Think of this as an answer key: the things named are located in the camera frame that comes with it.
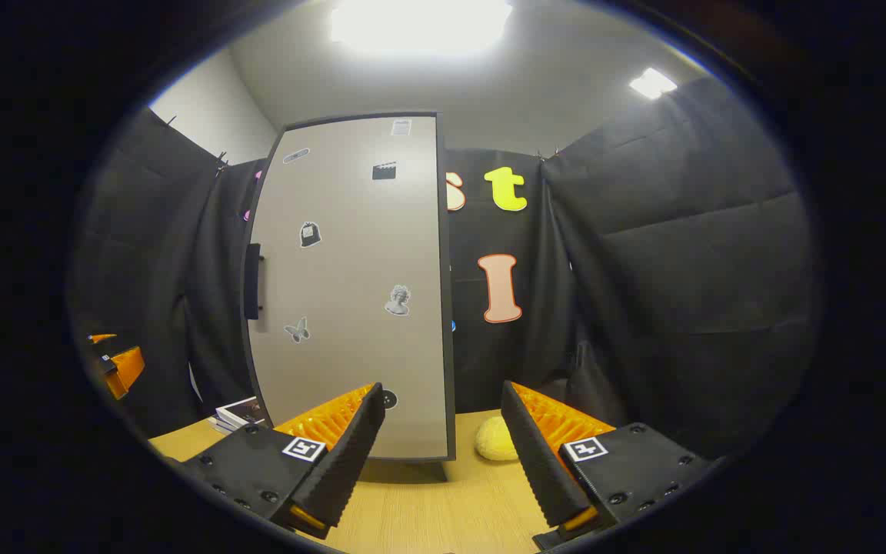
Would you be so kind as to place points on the yellow plush object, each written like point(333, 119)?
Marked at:
point(494, 440)

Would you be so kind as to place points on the thin dark cover book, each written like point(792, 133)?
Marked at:
point(221, 425)

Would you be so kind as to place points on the dark grey cabinet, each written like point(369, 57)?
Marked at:
point(447, 308)

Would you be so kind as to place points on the grey cabinet door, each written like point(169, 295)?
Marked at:
point(351, 292)

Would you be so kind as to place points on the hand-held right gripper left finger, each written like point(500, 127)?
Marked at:
point(343, 454)

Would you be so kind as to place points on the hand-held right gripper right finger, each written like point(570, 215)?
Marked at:
point(539, 462)

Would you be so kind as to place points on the ceiling light panel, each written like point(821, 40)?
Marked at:
point(420, 23)
point(652, 83)

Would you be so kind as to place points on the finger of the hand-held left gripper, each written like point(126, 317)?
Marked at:
point(128, 371)
point(102, 338)

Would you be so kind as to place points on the black backdrop cloth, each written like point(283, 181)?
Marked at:
point(681, 231)

